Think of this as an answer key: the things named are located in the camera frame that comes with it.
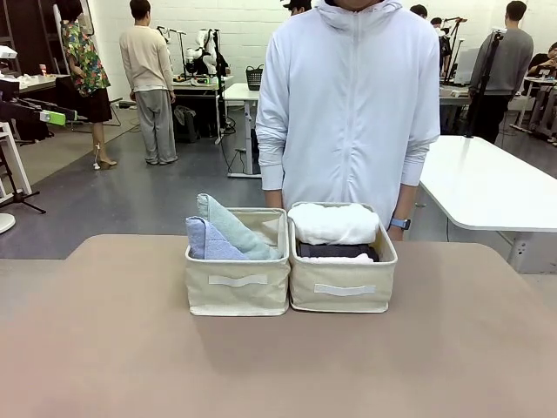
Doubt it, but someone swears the lavender blue towel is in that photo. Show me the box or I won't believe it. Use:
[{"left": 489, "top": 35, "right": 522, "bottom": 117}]
[{"left": 185, "top": 216, "right": 249, "bottom": 261}]

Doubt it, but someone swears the teal towel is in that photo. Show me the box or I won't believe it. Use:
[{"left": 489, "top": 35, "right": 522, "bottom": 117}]
[{"left": 195, "top": 192, "right": 284, "bottom": 261}]

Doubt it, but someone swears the white towel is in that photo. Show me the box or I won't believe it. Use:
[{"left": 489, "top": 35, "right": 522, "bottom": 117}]
[{"left": 287, "top": 203, "right": 380, "bottom": 246}]

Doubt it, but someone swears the dark grey towel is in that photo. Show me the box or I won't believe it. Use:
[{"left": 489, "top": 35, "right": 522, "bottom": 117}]
[{"left": 296, "top": 241, "right": 380, "bottom": 262}]

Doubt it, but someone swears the person's right forearm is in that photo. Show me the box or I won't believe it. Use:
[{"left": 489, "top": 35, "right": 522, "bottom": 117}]
[{"left": 256, "top": 138, "right": 286, "bottom": 192}]

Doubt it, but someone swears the person's left forearm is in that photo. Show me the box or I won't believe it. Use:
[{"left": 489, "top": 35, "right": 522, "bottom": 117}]
[{"left": 396, "top": 143, "right": 440, "bottom": 221}]

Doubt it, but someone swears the woman in floral shirt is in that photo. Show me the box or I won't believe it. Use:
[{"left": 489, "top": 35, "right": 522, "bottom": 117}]
[{"left": 60, "top": 0, "right": 118, "bottom": 172}]

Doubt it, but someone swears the black tripod stand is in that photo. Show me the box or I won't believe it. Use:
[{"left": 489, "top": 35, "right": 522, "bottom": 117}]
[{"left": 0, "top": 147, "right": 47, "bottom": 215}]

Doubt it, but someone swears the man in beige shirt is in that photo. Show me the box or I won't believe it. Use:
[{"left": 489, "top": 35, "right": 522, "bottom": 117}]
[{"left": 119, "top": 0, "right": 178, "bottom": 166}]

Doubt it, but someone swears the cluttered grey work desk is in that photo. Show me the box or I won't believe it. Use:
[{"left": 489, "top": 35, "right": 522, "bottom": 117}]
[{"left": 167, "top": 74, "right": 235, "bottom": 145}]

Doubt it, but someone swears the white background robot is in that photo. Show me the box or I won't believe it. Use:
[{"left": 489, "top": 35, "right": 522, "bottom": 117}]
[{"left": 185, "top": 28, "right": 228, "bottom": 78}]

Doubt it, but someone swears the white standing desk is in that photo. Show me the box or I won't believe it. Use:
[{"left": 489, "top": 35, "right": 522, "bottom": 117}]
[{"left": 221, "top": 82, "right": 263, "bottom": 179}]

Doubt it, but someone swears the beige fabric basket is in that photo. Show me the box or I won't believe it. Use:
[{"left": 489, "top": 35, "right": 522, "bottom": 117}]
[
  {"left": 288, "top": 201, "right": 399, "bottom": 314},
  {"left": 185, "top": 207, "right": 292, "bottom": 318}
]

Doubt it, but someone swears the person behind in cap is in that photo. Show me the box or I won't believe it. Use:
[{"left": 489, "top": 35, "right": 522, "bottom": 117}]
[{"left": 282, "top": 0, "right": 315, "bottom": 17}]

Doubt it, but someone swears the person in white hoodie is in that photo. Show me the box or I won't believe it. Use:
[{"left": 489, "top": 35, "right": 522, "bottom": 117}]
[{"left": 255, "top": 0, "right": 443, "bottom": 227}]

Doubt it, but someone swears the large white table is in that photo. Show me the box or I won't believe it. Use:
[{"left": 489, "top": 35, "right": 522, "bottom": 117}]
[{"left": 416, "top": 135, "right": 557, "bottom": 233}]

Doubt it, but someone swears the person in grey sweater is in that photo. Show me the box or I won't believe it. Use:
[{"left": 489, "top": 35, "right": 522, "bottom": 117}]
[{"left": 467, "top": 0, "right": 535, "bottom": 145}]

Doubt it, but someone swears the seated person at desk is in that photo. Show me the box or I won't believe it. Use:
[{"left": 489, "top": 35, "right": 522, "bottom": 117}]
[{"left": 524, "top": 41, "right": 557, "bottom": 82}]

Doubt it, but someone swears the dark handled basket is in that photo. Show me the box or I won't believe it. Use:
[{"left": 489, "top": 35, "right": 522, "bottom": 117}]
[{"left": 245, "top": 64, "right": 265, "bottom": 91}]

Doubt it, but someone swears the black camera pole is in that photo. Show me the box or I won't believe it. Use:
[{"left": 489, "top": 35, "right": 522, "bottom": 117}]
[{"left": 466, "top": 30, "right": 505, "bottom": 139}]

